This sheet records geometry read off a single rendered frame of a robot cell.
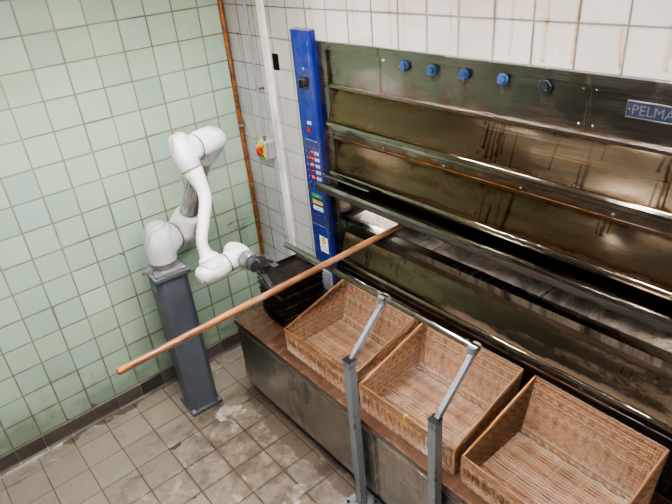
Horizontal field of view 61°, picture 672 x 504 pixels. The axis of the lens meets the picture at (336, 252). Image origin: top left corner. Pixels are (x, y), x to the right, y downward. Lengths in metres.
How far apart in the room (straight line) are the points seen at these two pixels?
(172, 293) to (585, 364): 2.10
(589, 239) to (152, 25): 2.41
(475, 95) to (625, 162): 0.60
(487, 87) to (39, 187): 2.25
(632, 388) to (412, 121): 1.35
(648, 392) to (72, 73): 2.91
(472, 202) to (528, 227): 0.27
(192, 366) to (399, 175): 1.73
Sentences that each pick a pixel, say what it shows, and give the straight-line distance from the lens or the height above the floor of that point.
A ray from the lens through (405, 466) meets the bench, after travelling 2.67.
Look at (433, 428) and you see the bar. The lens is 2.22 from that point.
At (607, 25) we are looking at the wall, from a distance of 1.97.
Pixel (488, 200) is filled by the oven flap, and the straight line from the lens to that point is 2.37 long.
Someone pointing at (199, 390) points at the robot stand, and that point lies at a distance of 3.69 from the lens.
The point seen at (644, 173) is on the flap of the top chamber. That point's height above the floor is 1.82.
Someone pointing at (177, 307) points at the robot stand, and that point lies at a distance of 3.32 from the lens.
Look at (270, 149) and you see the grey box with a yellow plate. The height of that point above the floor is 1.47.
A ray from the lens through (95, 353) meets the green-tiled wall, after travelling 3.76.
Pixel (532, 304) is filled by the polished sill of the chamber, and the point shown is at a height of 1.17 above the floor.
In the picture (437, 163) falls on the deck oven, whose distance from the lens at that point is 2.47.
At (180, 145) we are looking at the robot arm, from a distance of 2.78.
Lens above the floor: 2.55
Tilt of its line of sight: 29 degrees down
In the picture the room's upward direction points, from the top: 5 degrees counter-clockwise
